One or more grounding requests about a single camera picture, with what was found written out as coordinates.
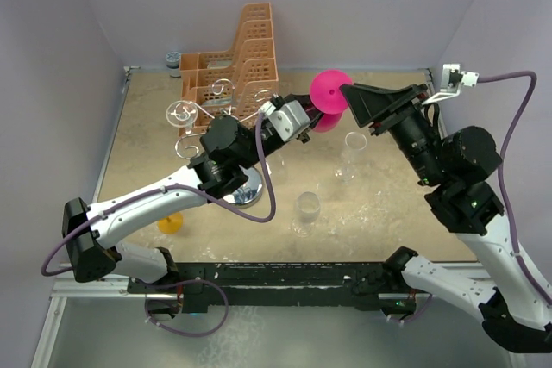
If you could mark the small grey cap bottle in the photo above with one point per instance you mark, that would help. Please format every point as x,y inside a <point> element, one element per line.
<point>172,60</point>

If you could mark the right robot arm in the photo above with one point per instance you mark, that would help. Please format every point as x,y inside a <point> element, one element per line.
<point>510,310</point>

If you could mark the clear front wine glass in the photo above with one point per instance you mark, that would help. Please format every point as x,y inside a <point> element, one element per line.
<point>307,210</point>

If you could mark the yellow plastic goblet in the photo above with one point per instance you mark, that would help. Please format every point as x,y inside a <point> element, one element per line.
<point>171,224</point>

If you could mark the orange plastic file organizer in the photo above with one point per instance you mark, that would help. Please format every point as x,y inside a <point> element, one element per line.
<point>239,79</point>

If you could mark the chrome wine glass rack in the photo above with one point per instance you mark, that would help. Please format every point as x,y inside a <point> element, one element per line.
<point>232,166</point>

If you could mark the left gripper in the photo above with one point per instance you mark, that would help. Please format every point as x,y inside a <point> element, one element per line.
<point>305,102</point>

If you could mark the clear champagne flute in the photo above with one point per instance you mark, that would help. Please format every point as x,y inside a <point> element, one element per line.
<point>277,168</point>

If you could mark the black base frame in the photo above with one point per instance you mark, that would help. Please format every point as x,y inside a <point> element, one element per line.
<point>353,284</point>

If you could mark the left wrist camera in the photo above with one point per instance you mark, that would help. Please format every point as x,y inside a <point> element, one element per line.
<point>289,121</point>

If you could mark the pink plastic goblet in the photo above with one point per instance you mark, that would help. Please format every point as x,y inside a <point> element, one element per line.
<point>326,96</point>

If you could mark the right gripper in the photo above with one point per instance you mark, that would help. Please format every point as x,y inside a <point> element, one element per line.
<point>367,102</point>

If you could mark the clear wine glass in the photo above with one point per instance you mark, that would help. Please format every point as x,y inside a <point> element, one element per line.
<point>183,115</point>
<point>353,147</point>
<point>307,210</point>

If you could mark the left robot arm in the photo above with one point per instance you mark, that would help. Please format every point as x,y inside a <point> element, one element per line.
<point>94,234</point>

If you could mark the clear back wine glass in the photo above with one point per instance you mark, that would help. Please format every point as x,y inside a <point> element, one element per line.
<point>353,147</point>

